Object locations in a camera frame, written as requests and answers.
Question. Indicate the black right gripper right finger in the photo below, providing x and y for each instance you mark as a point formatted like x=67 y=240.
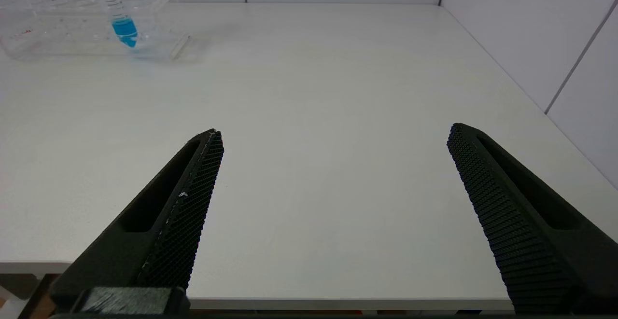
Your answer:
x=521 y=232

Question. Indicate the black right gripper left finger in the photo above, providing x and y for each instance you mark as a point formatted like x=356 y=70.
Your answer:
x=178 y=232

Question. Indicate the clear plastic test tube rack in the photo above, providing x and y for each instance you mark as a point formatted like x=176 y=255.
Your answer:
x=159 y=24

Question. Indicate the test tube with blue pigment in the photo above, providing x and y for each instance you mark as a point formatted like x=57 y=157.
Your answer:
x=124 y=28

